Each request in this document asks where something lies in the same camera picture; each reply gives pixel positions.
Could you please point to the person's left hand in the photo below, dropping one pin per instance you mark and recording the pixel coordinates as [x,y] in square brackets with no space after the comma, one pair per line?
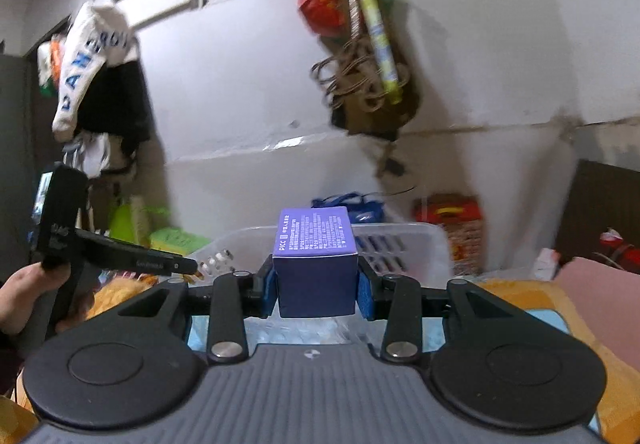
[25,294]

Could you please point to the green box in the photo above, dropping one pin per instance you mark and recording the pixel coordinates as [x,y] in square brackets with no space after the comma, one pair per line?
[175,240]

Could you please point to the red gift box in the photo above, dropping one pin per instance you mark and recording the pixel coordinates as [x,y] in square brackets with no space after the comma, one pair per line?
[457,224]

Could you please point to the black garment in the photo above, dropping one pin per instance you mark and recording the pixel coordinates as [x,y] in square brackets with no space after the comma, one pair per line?
[120,99]

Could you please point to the red printed cloth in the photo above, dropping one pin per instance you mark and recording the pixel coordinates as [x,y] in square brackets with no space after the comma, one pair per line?
[620,249]

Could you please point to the purple cardboard box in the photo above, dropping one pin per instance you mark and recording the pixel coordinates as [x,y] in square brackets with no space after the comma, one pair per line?
[316,264]

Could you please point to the blue tote bag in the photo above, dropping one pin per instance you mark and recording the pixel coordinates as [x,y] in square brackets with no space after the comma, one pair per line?
[362,209]

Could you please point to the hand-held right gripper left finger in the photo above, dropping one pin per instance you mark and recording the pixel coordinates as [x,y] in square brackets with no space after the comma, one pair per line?
[267,286]

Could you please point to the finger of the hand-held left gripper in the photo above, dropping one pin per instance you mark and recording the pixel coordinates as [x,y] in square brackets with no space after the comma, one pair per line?
[145,258]

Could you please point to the dark wooden headboard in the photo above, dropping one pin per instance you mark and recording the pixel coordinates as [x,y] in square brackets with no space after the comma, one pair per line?
[600,204]

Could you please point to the white packet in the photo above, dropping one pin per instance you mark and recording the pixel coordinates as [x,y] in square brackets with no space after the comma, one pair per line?
[546,260]

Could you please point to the green plastic bag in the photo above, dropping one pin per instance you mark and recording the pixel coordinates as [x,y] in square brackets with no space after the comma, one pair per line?
[132,221]

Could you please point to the white printed garment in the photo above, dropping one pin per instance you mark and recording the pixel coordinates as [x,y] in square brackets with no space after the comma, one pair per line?
[87,64]

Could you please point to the dark grey cabinet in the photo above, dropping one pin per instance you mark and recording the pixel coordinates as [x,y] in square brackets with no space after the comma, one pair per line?
[15,149]

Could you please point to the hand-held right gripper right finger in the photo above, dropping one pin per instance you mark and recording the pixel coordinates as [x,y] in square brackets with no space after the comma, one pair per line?
[366,291]

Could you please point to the striped garment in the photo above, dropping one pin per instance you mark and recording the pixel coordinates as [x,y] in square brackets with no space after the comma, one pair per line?
[95,154]

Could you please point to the pink blanket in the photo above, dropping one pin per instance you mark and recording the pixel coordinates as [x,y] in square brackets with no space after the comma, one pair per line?
[600,304]

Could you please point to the orange blanket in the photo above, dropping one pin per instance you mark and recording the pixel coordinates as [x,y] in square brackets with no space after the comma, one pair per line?
[550,304]

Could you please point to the clear plastic basket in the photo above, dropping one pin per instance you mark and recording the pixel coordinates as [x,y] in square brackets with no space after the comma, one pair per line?
[400,244]

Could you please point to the pill blister pack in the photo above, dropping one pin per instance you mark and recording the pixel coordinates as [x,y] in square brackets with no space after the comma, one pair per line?
[217,261]

